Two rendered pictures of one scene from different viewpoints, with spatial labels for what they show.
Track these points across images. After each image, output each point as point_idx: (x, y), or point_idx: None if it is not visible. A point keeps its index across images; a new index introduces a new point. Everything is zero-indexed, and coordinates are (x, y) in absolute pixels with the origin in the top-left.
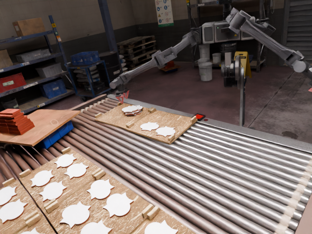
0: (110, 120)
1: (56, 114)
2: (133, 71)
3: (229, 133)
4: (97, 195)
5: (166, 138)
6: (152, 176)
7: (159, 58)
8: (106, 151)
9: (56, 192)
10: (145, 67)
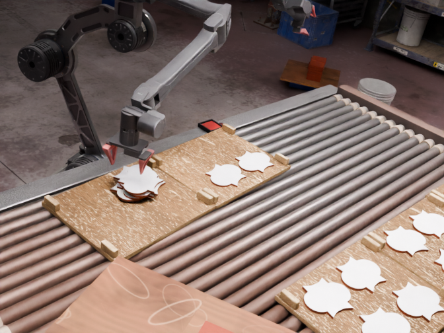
0: (152, 228)
1: (102, 319)
2: (176, 75)
3: (275, 120)
4: (420, 242)
5: (275, 165)
6: (361, 199)
7: (224, 29)
8: (276, 250)
9: (423, 293)
10: (200, 55)
